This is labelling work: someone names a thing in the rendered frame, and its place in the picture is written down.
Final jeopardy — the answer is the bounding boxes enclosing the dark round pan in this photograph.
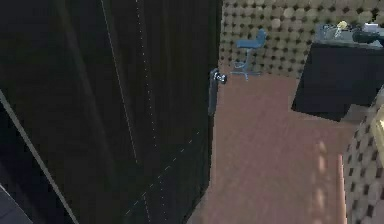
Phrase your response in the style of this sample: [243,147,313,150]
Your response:
[351,29,384,46]

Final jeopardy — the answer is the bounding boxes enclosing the yellow small object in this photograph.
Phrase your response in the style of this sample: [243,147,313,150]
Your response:
[335,20,349,38]

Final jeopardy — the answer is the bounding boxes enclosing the blue swivel chair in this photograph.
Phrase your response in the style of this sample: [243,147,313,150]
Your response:
[229,28,268,82]

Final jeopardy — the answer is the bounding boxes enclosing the black door handle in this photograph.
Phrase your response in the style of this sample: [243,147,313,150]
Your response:
[207,68,228,117]

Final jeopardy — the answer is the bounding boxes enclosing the black cabinet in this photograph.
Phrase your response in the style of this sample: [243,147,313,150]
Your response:
[291,23,384,123]

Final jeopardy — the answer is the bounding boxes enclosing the dark brown room door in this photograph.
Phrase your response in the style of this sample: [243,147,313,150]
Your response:
[0,0,224,224]

